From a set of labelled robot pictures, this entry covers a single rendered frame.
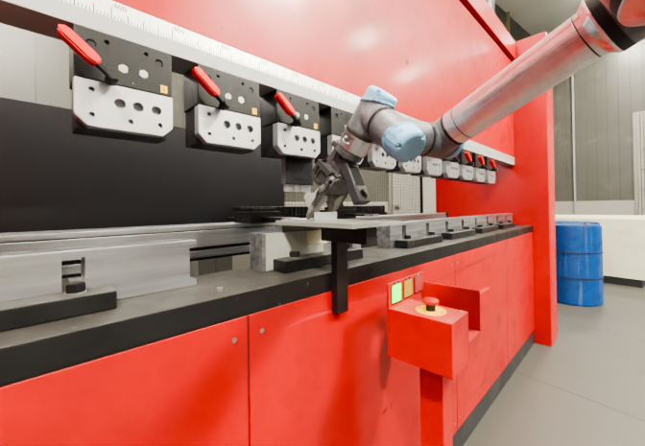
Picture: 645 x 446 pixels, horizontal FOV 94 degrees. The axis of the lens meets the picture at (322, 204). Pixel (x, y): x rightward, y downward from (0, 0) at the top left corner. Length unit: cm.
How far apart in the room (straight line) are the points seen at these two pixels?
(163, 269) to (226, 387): 25
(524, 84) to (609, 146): 949
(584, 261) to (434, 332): 335
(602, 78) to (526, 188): 789
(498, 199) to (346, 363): 217
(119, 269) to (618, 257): 528
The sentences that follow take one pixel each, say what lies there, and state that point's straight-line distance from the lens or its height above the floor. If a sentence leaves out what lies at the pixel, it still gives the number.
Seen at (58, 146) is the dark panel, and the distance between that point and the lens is 118.
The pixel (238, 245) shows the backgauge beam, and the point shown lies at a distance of 104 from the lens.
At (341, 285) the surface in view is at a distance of 76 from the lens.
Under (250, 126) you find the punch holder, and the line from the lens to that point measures 76.
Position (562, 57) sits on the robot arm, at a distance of 62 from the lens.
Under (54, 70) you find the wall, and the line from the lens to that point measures 320.
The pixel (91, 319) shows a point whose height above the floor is 88.
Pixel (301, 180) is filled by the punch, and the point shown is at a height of 111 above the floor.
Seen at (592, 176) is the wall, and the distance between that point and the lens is 1009.
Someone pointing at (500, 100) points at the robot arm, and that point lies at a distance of 65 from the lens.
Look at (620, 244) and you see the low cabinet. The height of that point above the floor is 52.
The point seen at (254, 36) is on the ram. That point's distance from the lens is 85.
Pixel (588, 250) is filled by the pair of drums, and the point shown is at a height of 56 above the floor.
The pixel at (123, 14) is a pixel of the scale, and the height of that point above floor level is 138.
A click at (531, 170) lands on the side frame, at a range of 276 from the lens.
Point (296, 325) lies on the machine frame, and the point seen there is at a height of 78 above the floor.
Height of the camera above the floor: 104
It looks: 1 degrees up
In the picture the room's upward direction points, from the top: 1 degrees counter-clockwise
